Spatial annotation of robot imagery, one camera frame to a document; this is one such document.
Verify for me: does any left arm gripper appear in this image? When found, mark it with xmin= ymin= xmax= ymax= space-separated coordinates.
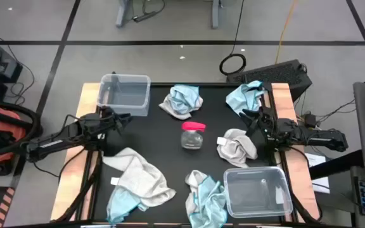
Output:
xmin=98 ymin=107 xmax=133 ymax=136

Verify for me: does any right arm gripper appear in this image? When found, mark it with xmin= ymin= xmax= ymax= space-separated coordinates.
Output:
xmin=239 ymin=106 xmax=280 ymax=142

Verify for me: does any clear plastic basket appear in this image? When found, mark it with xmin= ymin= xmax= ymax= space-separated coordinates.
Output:
xmin=222 ymin=166 xmax=293 ymax=219
xmin=96 ymin=73 xmax=151 ymax=117

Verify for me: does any black power adapter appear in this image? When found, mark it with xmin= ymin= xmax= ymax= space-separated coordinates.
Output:
xmin=303 ymin=113 xmax=317 ymax=127

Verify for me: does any jar with pink lid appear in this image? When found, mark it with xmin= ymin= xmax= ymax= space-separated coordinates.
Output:
xmin=181 ymin=121 xmax=207 ymax=150

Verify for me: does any white paper sheet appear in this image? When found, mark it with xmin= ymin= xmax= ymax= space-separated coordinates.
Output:
xmin=304 ymin=153 xmax=331 ymax=194

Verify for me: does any black desk beam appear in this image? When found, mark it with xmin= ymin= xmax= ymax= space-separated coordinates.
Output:
xmin=309 ymin=149 xmax=364 ymax=181

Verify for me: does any grey desk leg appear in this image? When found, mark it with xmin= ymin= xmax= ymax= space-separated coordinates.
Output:
xmin=115 ymin=0 xmax=131 ymax=28
xmin=210 ymin=0 xmax=222 ymax=29

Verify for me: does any black power strip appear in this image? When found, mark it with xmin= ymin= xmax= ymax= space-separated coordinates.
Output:
xmin=132 ymin=11 xmax=157 ymax=23

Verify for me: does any orange vacuum cleaner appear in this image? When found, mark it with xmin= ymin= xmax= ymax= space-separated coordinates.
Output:
xmin=0 ymin=99 xmax=42 ymax=177

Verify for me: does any coiled black cable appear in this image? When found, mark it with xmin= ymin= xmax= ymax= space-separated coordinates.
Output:
xmin=219 ymin=0 xmax=247 ymax=76

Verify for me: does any black frame strut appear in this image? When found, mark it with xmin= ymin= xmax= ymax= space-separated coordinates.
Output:
xmin=55 ymin=148 xmax=104 ymax=222

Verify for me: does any black vacuum hose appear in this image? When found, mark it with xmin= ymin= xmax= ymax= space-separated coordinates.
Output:
xmin=0 ymin=101 xmax=42 ymax=158

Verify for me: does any yellow cable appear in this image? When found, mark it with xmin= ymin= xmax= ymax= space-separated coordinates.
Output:
xmin=274 ymin=0 xmax=298 ymax=64

